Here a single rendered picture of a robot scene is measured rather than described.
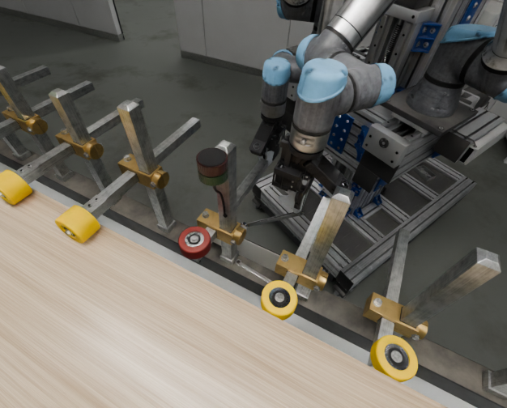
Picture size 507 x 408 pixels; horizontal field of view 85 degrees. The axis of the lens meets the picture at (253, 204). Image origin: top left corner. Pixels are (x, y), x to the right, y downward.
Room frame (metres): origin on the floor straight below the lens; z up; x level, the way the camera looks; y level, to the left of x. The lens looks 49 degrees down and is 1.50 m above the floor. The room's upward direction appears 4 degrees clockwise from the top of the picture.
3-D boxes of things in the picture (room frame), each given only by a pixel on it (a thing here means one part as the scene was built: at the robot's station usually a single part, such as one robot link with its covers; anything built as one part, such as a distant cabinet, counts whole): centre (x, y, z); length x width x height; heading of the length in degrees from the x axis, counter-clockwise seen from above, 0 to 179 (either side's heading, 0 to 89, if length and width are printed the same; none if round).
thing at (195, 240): (0.38, 0.14, 0.85); 0.08 x 0.08 x 0.11
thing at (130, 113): (0.56, 0.29, 0.93); 0.04 x 0.04 x 0.48; 66
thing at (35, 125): (0.77, 0.77, 0.94); 0.14 x 0.06 x 0.05; 66
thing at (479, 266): (0.25, -0.39, 0.88); 0.04 x 0.04 x 0.48; 66
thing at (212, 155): (0.41, 0.08, 1.04); 0.06 x 0.06 x 0.22; 66
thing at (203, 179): (0.41, 0.09, 1.11); 0.06 x 0.06 x 0.02
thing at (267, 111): (0.79, -0.04, 1.05); 0.08 x 0.08 x 0.05
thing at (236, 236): (0.46, 0.09, 0.84); 0.14 x 0.06 x 0.05; 66
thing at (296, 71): (0.88, -0.07, 1.12); 0.11 x 0.11 x 0.08; 81
